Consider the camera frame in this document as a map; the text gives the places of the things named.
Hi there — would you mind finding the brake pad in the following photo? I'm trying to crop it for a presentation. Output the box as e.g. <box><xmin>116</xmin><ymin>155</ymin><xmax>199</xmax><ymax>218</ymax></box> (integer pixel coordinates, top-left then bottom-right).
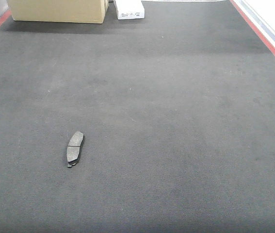
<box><xmin>66</xmin><ymin>131</ymin><xmax>85</xmax><ymax>167</ymax></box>

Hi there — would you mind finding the dark grey conveyor belt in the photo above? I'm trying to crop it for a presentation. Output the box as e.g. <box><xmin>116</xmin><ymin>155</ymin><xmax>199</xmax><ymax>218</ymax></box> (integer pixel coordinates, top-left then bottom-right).
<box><xmin>0</xmin><ymin>1</ymin><xmax>275</xmax><ymax>233</ymax></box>

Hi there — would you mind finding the white carton box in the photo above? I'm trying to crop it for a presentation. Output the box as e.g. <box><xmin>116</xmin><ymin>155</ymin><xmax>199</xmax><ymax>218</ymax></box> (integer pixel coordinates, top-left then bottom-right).
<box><xmin>113</xmin><ymin>0</ymin><xmax>145</xmax><ymax>20</ymax></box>

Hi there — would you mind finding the cardboard box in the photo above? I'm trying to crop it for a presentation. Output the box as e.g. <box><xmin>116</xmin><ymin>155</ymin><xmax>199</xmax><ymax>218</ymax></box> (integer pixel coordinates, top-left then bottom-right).
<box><xmin>7</xmin><ymin>0</ymin><xmax>109</xmax><ymax>24</ymax></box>

